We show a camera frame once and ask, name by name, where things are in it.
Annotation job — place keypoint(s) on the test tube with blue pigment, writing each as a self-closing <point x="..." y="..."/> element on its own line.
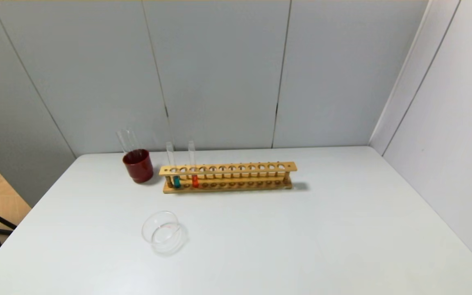
<point x="176" y="181"/>

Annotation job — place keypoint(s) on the wooden test tube rack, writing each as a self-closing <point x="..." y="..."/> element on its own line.
<point x="228" y="168"/>

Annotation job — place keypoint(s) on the test tube with red pigment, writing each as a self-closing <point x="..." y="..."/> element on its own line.
<point x="195" y="181"/>

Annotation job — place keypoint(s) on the empty glass test tube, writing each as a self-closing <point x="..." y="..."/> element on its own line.
<point x="123" y="141"/>
<point x="133" y="140"/>

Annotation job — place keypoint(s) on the red plastic cup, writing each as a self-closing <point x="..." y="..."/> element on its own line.
<point x="138" y="168"/>

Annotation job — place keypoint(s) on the clear glass beaker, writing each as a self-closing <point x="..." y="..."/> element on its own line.
<point x="164" y="235"/>

